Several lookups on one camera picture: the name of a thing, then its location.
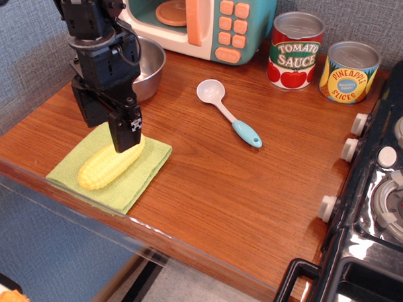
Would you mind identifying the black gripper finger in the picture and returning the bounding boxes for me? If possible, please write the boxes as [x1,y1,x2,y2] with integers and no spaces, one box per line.
[107,105,142,153]

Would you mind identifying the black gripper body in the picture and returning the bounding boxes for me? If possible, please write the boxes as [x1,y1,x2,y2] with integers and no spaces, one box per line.
[72,52,141,129]

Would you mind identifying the white spoon with blue handle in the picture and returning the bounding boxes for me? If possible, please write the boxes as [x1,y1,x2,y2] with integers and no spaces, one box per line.
[197,79,263,148]

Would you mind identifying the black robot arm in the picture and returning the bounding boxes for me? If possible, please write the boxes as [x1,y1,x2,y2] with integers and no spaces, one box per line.
[53,0,142,153]

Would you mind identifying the green cloth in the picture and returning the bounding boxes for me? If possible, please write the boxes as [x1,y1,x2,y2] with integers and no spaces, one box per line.
[46,123,172,215]

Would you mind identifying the yellow toy corn cob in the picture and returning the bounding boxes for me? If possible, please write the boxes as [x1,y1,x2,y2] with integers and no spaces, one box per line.
[77,136,146,190]

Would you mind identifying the stainless steel bowl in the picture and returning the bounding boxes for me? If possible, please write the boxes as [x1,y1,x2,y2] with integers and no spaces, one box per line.
[132,36,166,104]

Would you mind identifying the orange toy plate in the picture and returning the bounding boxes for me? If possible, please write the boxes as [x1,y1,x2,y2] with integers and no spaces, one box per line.
[156,0,187,27]

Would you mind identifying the teal toy microwave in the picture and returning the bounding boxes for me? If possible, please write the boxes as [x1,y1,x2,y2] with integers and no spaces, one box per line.
[120,0,278,66]

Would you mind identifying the tomato sauce can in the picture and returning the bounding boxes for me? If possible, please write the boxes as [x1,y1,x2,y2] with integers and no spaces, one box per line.
[267,11,325,90]

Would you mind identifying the orange object bottom left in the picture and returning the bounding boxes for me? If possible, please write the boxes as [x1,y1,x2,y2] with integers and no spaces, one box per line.
[0,289,30,302]

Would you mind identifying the white stove knob bottom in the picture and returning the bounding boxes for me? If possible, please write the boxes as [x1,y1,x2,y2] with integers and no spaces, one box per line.
[317,195,337,223]

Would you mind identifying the white stove knob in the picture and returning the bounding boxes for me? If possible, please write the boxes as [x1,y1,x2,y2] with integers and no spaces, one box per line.
[317,195,337,223]
[340,138,359,163]
[351,113,369,136]

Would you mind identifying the white stove knob middle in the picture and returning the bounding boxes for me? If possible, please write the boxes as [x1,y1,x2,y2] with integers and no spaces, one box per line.
[340,138,359,163]

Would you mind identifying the pineapple slices can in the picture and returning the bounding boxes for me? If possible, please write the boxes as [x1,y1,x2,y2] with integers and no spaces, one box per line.
[319,41,382,105]

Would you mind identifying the white stove knob top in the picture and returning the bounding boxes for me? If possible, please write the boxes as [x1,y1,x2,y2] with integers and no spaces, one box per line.
[351,113,369,136]

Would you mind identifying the black toy stove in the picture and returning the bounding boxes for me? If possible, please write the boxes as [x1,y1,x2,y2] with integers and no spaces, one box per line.
[273,60,403,302]

